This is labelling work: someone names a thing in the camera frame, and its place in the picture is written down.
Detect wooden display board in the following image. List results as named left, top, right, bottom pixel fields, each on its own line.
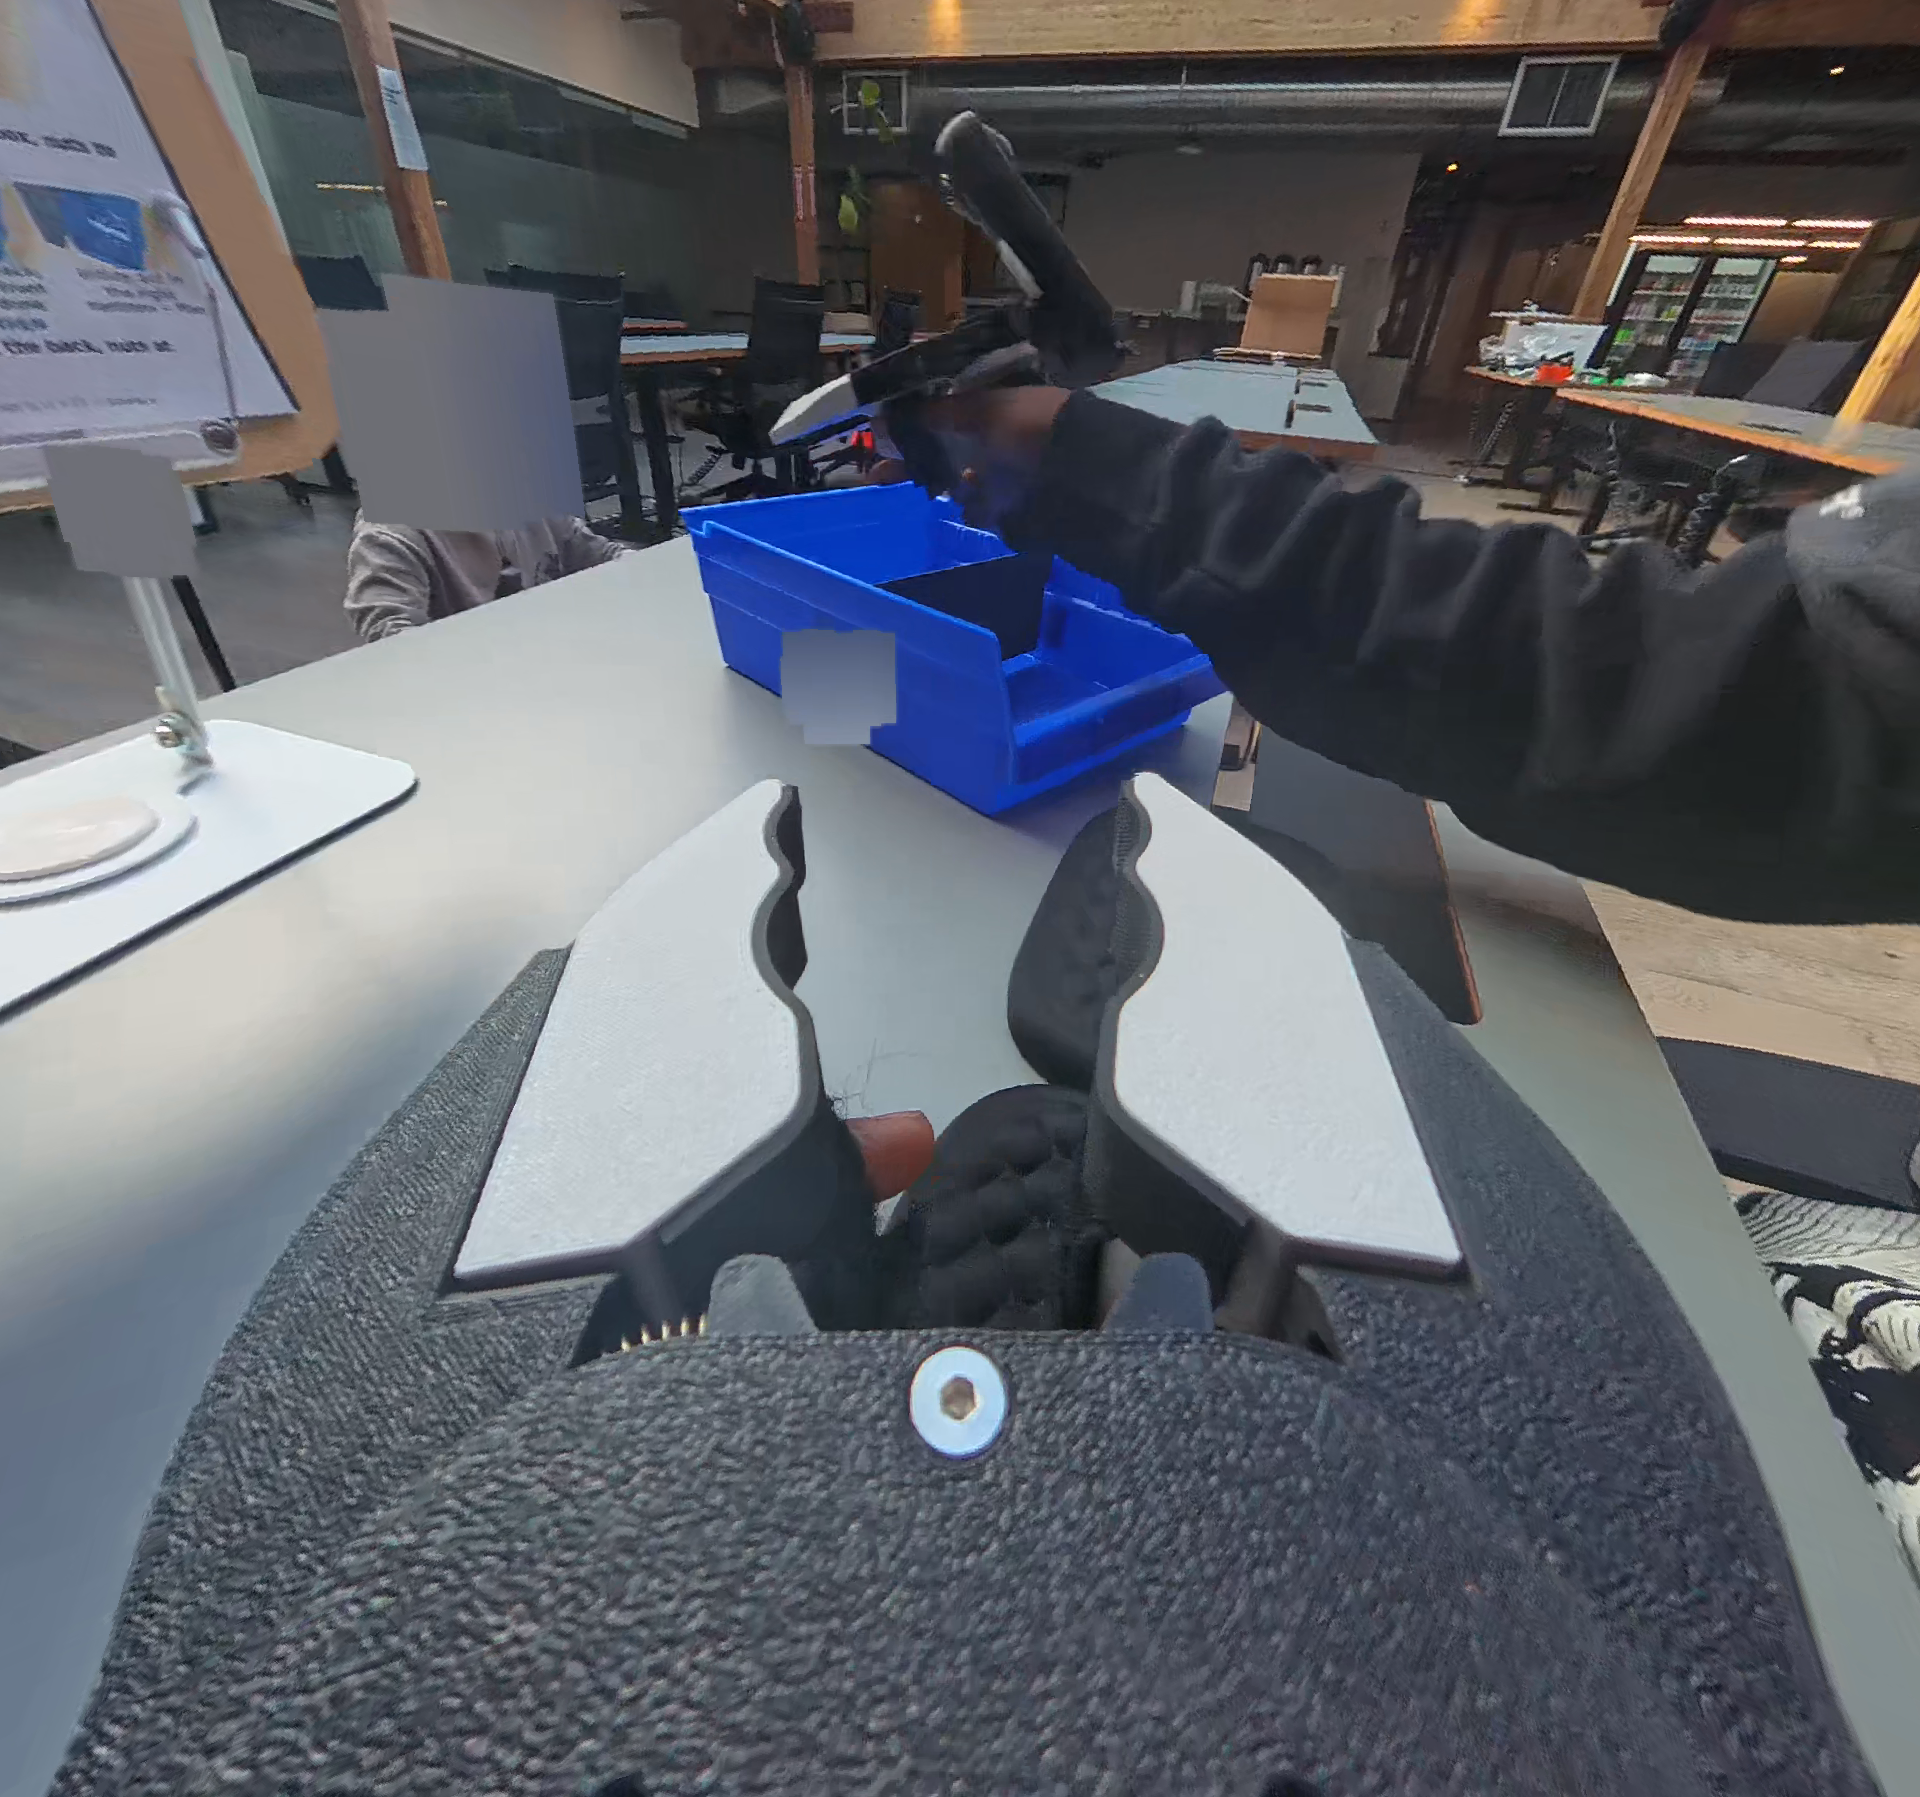
left=28, top=0, right=339, bottom=508

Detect wooden pillar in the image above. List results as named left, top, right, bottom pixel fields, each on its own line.
left=784, top=63, right=826, bottom=283
left=301, top=0, right=452, bottom=280
left=1837, top=311, right=1920, bottom=428
left=1568, top=33, right=1722, bottom=322

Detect black white patterned pants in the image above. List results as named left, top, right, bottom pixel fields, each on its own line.
left=1740, top=1189, right=1920, bottom=1572

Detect dark bin divider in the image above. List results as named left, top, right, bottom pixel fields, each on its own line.
left=875, top=553, right=1051, bottom=662

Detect wooden cabinet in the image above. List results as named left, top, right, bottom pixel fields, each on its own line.
left=1245, top=270, right=1339, bottom=358

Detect person's right hand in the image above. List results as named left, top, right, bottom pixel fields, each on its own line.
left=884, top=377, right=1085, bottom=553

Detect grey desk with wooden edge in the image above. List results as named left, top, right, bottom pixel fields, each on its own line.
left=623, top=326, right=878, bottom=539
left=1090, top=358, right=1380, bottom=465
left=1559, top=387, right=1920, bottom=483

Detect dark desk cable flap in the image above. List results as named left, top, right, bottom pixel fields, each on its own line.
left=1217, top=723, right=1485, bottom=1024

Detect person's right forearm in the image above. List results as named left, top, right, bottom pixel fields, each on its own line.
left=1035, top=387, right=1920, bottom=930

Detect glass door drinks fridge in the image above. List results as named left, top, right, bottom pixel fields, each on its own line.
left=1604, top=252, right=1780, bottom=371

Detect grey ceiling duct pipe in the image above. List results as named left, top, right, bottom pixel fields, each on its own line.
left=900, top=69, right=1516, bottom=137

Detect white document stand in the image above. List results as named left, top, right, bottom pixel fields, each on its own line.
left=0, top=408, right=419, bottom=1021

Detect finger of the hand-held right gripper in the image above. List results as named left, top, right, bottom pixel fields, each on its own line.
left=769, top=364, right=903, bottom=450

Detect green hanging plant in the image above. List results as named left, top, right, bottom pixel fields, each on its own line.
left=838, top=80, right=903, bottom=232

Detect blue divided parts bin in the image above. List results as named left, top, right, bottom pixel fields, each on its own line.
left=678, top=478, right=1228, bottom=820

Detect black mesh chair seat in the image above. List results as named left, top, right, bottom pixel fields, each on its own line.
left=1658, top=1033, right=1920, bottom=1211

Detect person's left hand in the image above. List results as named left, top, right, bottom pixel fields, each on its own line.
left=847, top=1107, right=941, bottom=1202

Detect white wall vent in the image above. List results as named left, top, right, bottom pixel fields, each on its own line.
left=1498, top=52, right=1620, bottom=137

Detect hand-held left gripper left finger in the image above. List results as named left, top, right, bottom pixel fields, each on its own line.
left=449, top=781, right=878, bottom=1328

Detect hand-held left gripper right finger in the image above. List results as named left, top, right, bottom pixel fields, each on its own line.
left=1085, top=770, right=1470, bottom=1343

